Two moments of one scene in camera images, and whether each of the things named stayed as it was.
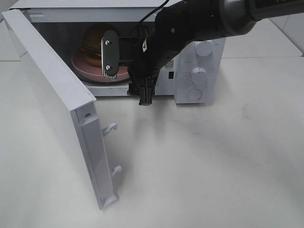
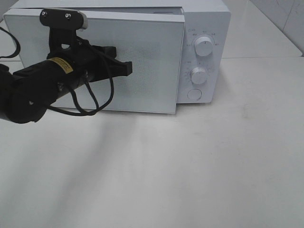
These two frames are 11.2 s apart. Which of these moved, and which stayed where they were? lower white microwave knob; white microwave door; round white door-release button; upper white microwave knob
Moved: white microwave door
Stayed: lower white microwave knob; upper white microwave knob; round white door-release button
